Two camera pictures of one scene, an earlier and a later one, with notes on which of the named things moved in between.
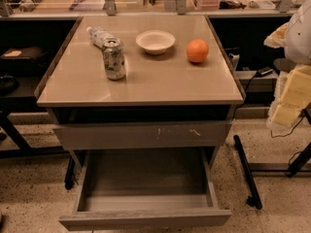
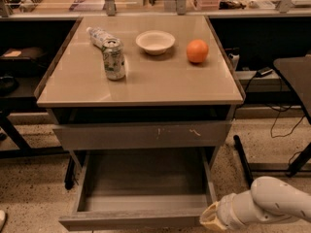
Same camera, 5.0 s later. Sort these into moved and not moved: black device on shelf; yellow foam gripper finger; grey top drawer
Moved: yellow foam gripper finger
Not moved: grey top drawer; black device on shelf
